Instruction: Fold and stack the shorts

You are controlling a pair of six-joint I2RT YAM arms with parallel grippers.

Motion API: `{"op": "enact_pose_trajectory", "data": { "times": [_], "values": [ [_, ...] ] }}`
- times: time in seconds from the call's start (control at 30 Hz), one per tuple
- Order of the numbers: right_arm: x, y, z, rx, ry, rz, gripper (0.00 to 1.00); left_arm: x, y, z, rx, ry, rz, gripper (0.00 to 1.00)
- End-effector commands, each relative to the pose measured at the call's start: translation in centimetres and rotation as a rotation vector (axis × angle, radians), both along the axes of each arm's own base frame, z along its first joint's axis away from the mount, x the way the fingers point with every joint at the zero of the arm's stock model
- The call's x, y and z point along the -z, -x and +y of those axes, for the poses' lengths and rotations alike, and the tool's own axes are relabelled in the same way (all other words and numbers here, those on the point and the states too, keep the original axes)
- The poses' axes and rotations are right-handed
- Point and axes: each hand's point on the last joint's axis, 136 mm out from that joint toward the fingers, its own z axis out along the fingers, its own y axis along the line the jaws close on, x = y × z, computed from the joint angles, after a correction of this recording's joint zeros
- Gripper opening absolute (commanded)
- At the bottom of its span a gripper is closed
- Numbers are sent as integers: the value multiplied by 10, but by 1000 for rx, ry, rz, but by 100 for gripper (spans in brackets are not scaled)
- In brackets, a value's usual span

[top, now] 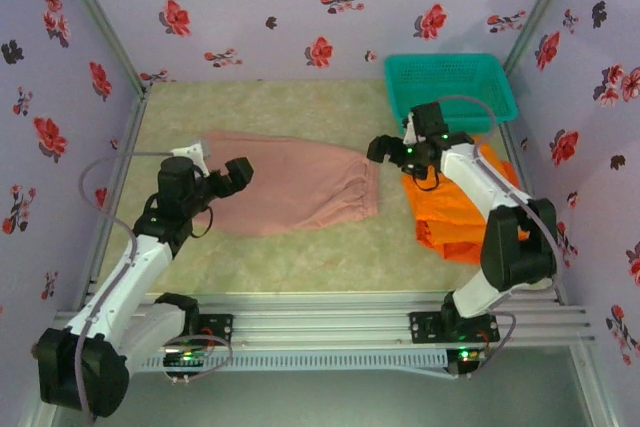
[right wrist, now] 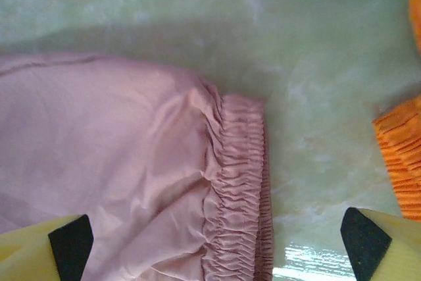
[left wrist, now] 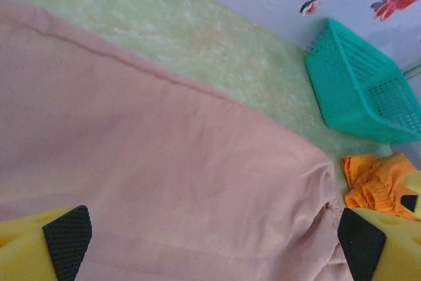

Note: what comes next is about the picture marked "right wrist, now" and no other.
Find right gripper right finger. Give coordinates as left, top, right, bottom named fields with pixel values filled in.
left=340, top=207, right=421, bottom=281

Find red-orange shorts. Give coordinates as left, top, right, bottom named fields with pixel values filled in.
left=406, top=0, right=421, bottom=53

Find light orange shorts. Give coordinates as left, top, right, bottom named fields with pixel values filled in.
left=371, top=95, right=421, bottom=223

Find pink shorts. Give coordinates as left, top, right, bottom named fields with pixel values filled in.
left=0, top=52, right=274, bottom=281

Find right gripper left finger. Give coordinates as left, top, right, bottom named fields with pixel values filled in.
left=0, top=214, right=95, bottom=281

